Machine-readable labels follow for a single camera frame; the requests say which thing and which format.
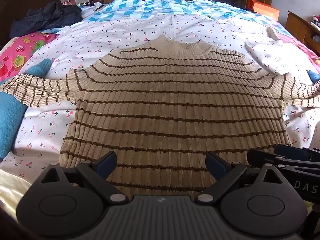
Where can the blue fleece blanket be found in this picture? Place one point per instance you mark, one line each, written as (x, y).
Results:
(11, 122)

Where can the wooden bedside cabinet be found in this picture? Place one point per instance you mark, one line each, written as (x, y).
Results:
(297, 27)

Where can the dark navy jacket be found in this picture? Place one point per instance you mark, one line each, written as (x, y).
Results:
(47, 17)

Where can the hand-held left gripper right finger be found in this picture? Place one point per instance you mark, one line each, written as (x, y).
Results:
(213, 163)

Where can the pale yellow cloth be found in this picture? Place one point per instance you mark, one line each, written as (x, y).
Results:
(12, 192)

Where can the pink cartoon-print pillow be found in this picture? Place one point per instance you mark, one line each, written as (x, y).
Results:
(20, 52)

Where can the white cherry-print bed sheet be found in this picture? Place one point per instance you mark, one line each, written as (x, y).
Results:
(105, 35)

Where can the small white object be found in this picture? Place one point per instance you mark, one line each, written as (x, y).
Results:
(98, 4)

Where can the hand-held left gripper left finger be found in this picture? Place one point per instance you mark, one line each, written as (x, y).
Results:
(109, 163)

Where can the beige brown-striped ribbed sweater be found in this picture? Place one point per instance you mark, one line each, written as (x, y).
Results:
(175, 105)

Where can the blue knit garment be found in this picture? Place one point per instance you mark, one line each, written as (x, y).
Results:
(314, 76)

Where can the pink bag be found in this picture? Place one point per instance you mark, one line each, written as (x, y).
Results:
(69, 0)

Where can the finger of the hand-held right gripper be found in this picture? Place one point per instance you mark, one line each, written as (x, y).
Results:
(290, 150)
(260, 156)

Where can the pink cartoon-print blanket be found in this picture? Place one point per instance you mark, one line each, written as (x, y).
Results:
(302, 47)

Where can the orange box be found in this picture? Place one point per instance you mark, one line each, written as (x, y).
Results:
(265, 8)

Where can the blue white geometric quilt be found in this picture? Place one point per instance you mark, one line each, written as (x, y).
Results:
(155, 7)

